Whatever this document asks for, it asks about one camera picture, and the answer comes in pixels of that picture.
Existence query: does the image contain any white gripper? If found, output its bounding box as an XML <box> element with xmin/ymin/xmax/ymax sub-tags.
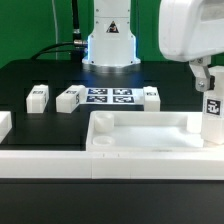
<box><xmin>159</xmin><ymin>0</ymin><xmax>224</xmax><ymax>92</ymax></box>

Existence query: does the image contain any white desk tabletop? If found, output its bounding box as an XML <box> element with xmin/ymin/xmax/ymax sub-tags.
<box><xmin>86</xmin><ymin>111</ymin><xmax>224</xmax><ymax>152</ymax></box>

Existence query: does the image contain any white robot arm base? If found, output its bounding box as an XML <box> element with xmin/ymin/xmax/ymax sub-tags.
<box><xmin>82</xmin><ymin>0</ymin><xmax>141</xmax><ymax>73</ymax></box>

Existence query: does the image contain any fiducial marker sheet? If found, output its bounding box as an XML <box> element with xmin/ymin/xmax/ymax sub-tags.
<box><xmin>81</xmin><ymin>88</ymin><xmax>143</xmax><ymax>105</ymax></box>

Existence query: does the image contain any white front fence bar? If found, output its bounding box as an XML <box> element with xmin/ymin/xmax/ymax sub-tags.
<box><xmin>0</xmin><ymin>150</ymin><xmax>224</xmax><ymax>180</ymax></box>

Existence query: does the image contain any white left fence block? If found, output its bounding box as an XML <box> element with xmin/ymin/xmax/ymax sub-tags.
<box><xmin>0</xmin><ymin>111</ymin><xmax>12</xmax><ymax>144</ymax></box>

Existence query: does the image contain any black cable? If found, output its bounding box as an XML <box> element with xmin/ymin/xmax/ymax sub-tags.
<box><xmin>30</xmin><ymin>0</ymin><xmax>88</xmax><ymax>60</ymax></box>

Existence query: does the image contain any white thin cable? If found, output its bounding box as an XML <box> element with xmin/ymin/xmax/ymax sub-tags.
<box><xmin>51</xmin><ymin>0</ymin><xmax>60</xmax><ymax>61</ymax></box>

